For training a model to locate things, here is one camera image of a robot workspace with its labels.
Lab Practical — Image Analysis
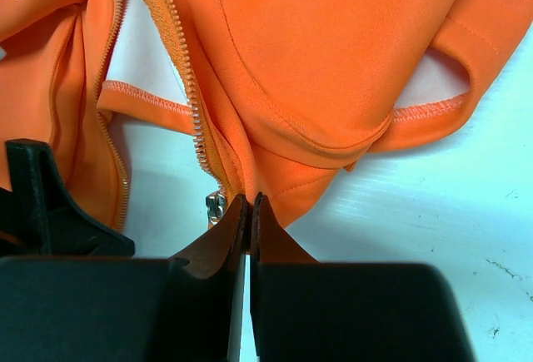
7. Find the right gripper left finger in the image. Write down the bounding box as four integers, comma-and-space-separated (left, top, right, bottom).
1, 196, 248, 361

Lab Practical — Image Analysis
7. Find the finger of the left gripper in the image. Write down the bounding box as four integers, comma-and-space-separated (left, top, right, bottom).
1, 139, 135, 256

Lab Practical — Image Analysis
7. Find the orange zip jacket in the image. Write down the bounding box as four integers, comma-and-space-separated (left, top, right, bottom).
1, 0, 532, 230

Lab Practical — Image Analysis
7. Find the silver zipper pull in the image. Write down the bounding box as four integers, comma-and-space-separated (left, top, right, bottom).
205, 191, 227, 228

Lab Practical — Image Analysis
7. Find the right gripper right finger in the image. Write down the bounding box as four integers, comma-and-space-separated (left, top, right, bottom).
250, 194, 474, 361

